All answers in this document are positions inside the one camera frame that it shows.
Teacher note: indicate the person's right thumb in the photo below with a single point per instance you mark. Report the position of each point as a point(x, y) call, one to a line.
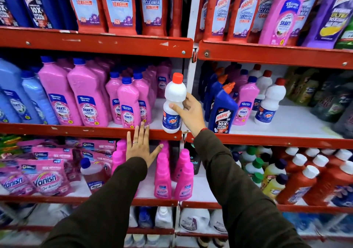
point(176, 108)

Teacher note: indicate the light blue cleaner bottle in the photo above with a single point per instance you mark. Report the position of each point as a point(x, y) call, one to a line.
point(7, 109)
point(38, 98)
point(16, 96)

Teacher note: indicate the pink cleaner bottle blue cap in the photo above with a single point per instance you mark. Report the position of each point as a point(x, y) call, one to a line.
point(245, 104)
point(242, 78)

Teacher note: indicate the white bottle blue cap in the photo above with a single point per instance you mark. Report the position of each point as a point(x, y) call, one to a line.
point(236, 159)

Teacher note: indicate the person's left middle finger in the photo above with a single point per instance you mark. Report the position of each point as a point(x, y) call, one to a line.
point(142, 133)

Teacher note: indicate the group of small pink bottles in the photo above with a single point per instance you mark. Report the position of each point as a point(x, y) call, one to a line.
point(162, 178)

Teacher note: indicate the blue packages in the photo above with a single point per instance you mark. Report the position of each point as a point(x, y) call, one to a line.
point(311, 221)

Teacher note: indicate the pile of pink detergent pouches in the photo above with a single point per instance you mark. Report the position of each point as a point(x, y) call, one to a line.
point(47, 170)

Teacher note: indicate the group of red-brown bottles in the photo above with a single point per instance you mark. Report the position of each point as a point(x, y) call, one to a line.
point(317, 178)

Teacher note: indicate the white bottle red cap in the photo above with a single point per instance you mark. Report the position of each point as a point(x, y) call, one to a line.
point(262, 87)
point(269, 104)
point(174, 96)
point(255, 71)

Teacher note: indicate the white shelf upright post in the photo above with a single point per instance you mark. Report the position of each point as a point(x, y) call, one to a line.
point(194, 21)

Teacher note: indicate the red metal shelf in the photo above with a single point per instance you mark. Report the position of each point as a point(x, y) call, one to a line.
point(303, 208)
point(275, 140)
point(96, 42)
point(198, 234)
point(275, 54)
point(55, 199)
point(154, 231)
point(82, 132)

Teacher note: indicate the person's left thumb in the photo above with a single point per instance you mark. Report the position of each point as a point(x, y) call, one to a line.
point(156, 152)

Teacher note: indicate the group of dark green bottles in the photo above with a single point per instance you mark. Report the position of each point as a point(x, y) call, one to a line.
point(328, 98)

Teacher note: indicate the green packets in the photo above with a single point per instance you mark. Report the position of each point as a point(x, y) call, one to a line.
point(9, 144)

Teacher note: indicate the black bottle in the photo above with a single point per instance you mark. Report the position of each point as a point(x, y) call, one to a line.
point(195, 159)

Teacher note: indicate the white plastic jug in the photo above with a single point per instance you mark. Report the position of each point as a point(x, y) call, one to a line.
point(218, 221)
point(194, 220)

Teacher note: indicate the person's left little finger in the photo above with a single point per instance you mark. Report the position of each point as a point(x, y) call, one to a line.
point(129, 140)

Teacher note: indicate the blue plastic bottle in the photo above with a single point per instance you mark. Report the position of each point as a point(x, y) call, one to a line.
point(145, 217)

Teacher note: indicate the person's right forearm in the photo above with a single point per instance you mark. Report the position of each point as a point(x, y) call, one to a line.
point(242, 201)

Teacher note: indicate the white bottle green cap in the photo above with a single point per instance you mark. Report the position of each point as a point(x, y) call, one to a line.
point(258, 179)
point(253, 167)
point(249, 154)

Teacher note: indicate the person's left forearm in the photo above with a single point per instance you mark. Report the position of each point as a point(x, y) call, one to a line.
point(104, 209)

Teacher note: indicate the purple cleaner bottle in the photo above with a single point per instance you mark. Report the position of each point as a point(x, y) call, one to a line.
point(328, 18)

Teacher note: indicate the red cleaner bottle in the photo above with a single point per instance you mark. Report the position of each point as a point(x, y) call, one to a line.
point(262, 10)
point(176, 10)
point(120, 5)
point(153, 7)
point(244, 16)
point(220, 13)
point(85, 5)
point(201, 16)

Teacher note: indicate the clear pink bottle blue cap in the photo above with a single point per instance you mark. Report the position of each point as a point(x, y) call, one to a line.
point(92, 176)

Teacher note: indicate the yellow bottle dark blue cap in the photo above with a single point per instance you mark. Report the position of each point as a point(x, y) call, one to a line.
point(273, 170)
point(274, 187)

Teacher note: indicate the green cleaner bottle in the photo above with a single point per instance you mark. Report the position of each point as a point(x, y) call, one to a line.
point(346, 35)

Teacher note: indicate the white plastic bottle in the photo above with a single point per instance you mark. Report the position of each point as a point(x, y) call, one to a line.
point(133, 217)
point(163, 217)

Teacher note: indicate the dark blue cleaner bottle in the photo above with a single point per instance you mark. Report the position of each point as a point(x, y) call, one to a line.
point(8, 5)
point(41, 5)

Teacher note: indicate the person's left hand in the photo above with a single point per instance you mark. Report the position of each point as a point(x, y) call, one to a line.
point(140, 151)

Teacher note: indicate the person's right hand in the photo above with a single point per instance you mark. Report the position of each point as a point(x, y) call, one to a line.
point(193, 118)

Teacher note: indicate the blue bottle orange cap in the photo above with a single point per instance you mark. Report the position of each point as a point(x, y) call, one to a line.
point(213, 93)
point(208, 82)
point(222, 112)

